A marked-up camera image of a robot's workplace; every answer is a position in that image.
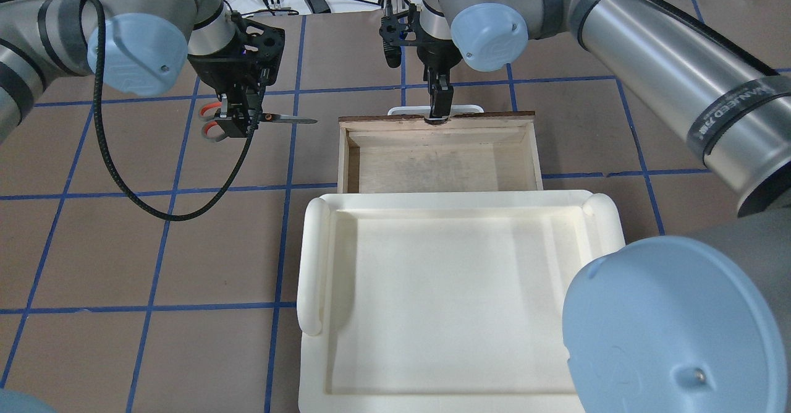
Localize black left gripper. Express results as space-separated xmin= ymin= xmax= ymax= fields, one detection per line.
xmin=187 ymin=28 xmax=275 ymax=138

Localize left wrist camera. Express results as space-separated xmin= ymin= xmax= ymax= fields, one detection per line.
xmin=239 ymin=18 xmax=286 ymax=71

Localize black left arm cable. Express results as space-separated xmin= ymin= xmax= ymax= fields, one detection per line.
xmin=80 ymin=0 xmax=273 ymax=222

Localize grey orange scissors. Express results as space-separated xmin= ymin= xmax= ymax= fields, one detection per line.
xmin=198 ymin=102 xmax=317 ymax=143

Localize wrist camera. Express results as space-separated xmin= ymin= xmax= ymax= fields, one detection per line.
xmin=239 ymin=18 xmax=286 ymax=71
xmin=379 ymin=0 xmax=425 ymax=69

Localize dark wooden drawer box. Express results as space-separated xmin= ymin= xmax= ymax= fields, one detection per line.
xmin=337 ymin=111 xmax=543 ymax=194

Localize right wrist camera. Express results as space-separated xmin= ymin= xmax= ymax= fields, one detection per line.
xmin=379 ymin=0 xmax=425 ymax=69

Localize white plastic tray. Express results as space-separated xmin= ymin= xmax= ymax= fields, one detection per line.
xmin=297 ymin=190 xmax=625 ymax=412

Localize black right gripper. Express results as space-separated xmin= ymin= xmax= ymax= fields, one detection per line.
xmin=419 ymin=41 xmax=463 ymax=120

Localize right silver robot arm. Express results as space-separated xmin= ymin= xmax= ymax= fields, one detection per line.
xmin=423 ymin=0 xmax=789 ymax=412

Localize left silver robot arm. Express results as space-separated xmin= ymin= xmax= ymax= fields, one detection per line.
xmin=2 ymin=0 xmax=286 ymax=139

